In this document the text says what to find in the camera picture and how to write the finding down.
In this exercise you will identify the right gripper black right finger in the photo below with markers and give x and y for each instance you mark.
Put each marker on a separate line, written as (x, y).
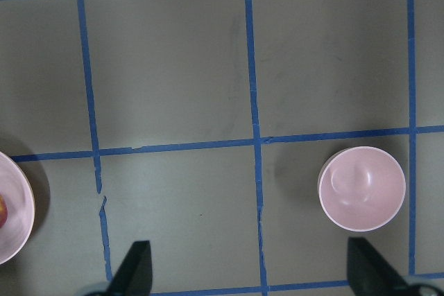
(369, 273)

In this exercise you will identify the pink plate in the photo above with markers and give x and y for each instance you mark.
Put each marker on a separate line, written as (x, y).
(18, 199)

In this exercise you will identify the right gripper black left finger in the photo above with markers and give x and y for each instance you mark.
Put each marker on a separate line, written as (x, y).
(135, 274)

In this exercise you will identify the small pink bowl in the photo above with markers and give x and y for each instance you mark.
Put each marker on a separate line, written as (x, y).
(362, 188)

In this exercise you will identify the red apple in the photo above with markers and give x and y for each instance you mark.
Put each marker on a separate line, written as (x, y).
(3, 211)

